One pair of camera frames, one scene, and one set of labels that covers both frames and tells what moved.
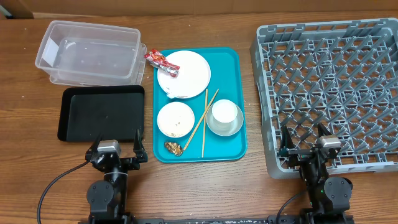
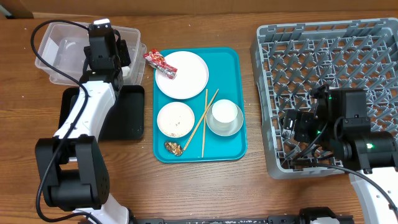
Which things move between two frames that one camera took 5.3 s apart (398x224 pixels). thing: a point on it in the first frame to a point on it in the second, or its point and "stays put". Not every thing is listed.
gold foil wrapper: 174,148 stays put
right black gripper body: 310,154 to 298,125
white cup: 224,111 stays put
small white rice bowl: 175,119 stays put
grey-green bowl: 224,129 stays put
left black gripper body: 128,164 to 124,59
